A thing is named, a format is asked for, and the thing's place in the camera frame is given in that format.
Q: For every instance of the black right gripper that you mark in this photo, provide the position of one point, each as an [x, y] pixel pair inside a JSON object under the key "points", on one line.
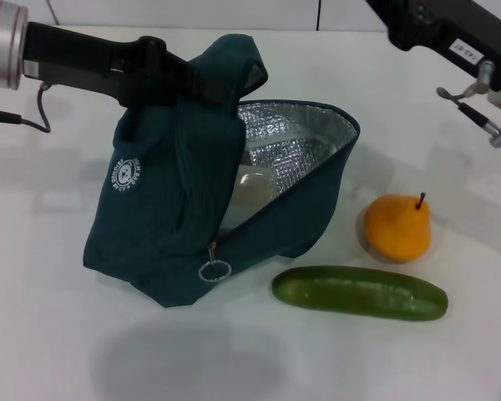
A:
{"points": [[442, 25]]}

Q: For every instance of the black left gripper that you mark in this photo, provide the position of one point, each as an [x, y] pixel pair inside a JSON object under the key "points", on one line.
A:
{"points": [[87, 67]]}

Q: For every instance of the clear plastic food container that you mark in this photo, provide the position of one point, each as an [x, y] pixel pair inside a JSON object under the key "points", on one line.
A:
{"points": [[254, 188]]}

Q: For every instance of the dark teal insulated lunch bag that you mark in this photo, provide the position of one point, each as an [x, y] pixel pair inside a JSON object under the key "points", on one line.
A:
{"points": [[158, 234]]}

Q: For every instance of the green cucumber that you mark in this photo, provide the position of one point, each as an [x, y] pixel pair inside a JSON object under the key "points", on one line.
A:
{"points": [[359, 294]]}

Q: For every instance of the orange yellow pear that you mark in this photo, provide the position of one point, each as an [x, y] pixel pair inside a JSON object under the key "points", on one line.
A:
{"points": [[396, 229]]}

